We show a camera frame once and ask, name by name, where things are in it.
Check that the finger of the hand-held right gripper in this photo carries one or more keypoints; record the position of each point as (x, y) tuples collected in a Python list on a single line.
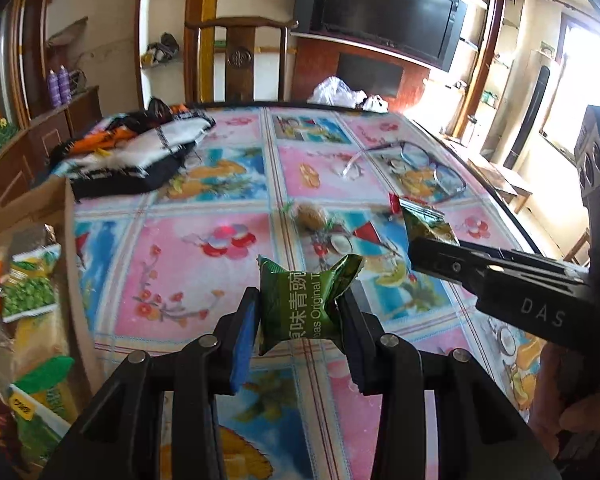
[(445, 262)]

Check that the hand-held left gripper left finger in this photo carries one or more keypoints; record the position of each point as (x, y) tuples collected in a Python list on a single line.
[(245, 345)]

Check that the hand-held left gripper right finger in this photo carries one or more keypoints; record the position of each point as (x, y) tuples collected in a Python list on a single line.
[(354, 350)]

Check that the dark green shiny packet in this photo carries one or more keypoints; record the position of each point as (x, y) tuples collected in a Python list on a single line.
[(425, 225)]

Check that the twisted green pea packet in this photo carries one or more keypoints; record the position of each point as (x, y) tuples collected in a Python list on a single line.
[(300, 305)]

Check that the cardboard box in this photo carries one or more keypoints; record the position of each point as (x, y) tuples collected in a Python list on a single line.
[(77, 285)]

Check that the olive label pea packet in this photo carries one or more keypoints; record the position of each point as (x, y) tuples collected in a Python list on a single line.
[(37, 425)]

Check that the white edged pea packet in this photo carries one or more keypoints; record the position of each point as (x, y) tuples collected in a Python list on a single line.
[(27, 285)]

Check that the person's right hand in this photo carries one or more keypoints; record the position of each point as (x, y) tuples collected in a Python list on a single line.
[(547, 390)]

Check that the plain wooden chair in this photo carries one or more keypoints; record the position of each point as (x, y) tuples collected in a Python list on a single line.
[(577, 246)]

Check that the small red candy packet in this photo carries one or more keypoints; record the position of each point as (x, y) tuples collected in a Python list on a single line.
[(393, 205)]

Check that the dark framed eyeglasses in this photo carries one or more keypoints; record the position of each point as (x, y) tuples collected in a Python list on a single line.
[(447, 177)]

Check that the printed fruit tablecloth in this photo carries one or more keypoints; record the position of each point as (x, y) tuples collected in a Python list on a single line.
[(190, 270)]

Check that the low wooden stool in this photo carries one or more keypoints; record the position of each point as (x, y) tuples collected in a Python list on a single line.
[(502, 182)]

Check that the white plastic bag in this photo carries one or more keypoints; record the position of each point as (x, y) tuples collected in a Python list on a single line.
[(335, 92), (375, 104)]

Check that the standing air conditioner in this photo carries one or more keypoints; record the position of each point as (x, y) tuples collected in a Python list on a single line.
[(532, 110)]

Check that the black white fabric bag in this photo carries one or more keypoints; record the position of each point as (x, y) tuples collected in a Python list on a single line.
[(145, 152)]

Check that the orange fabric piece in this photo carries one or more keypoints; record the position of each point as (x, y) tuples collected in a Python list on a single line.
[(97, 138)]

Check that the black flat television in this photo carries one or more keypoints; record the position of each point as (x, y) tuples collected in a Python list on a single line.
[(385, 10)]

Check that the wooden side cabinet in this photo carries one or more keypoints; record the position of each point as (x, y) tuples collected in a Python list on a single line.
[(65, 125)]

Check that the carved wooden chair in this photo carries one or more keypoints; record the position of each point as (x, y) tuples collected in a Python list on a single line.
[(240, 55)]

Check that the shoes on shelf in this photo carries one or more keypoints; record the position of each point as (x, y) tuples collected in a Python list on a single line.
[(162, 50)]

